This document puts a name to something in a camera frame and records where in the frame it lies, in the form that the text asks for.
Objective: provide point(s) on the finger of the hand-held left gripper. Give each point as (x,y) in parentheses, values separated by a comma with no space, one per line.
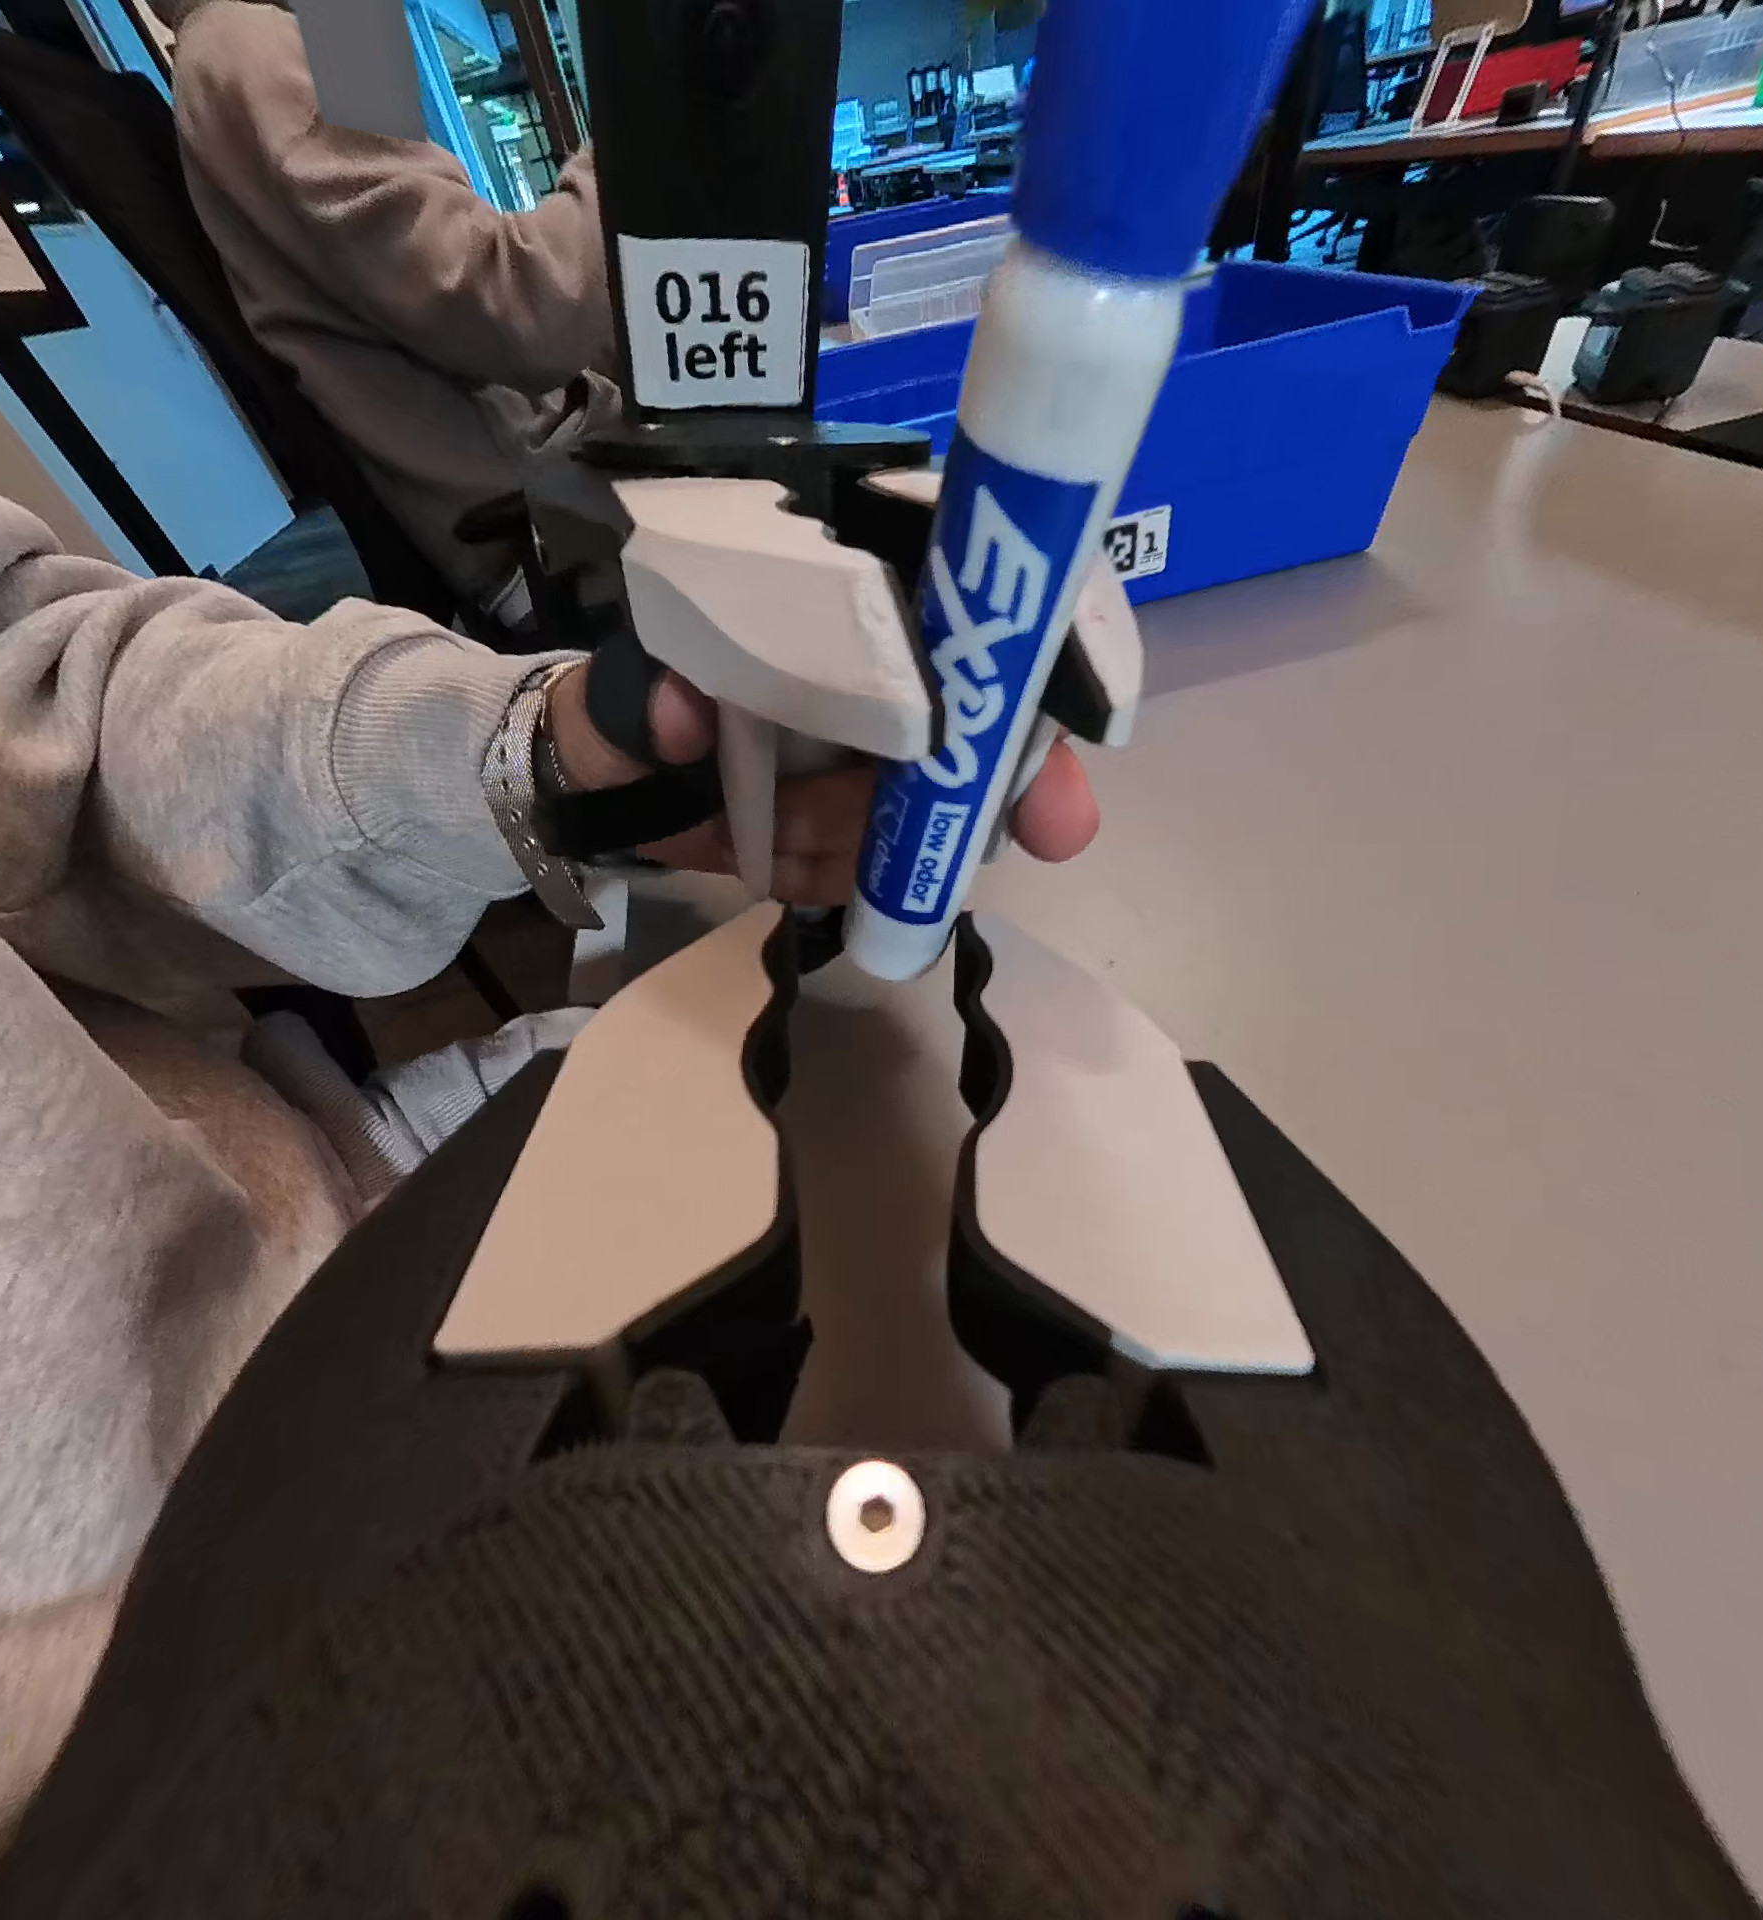
(1106,660)
(762,615)

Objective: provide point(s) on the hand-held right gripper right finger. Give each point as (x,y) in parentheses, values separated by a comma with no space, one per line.
(1136,1185)

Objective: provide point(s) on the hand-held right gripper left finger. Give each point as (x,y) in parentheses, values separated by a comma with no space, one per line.
(627,1185)

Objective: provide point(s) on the blue whiteboard marker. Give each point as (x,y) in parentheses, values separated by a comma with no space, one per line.
(1017,600)

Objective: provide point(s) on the person's left forearm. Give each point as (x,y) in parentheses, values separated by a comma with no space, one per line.
(220,751)

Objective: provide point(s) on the person's left hand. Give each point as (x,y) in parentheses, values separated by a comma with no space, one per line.
(821,834)

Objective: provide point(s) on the clear plastic trays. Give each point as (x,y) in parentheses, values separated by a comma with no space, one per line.
(911,284)

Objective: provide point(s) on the blue plastic bin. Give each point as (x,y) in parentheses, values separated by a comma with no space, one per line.
(1272,436)

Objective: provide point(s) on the black battery device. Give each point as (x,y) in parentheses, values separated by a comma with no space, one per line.
(1660,337)
(1495,337)

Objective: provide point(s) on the black office chair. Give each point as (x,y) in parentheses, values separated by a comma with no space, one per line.
(146,254)

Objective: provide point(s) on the red plastic bin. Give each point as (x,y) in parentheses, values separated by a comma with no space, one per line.
(1541,75)

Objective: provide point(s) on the wooden workbench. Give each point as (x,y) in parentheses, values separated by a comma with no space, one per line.
(1692,128)

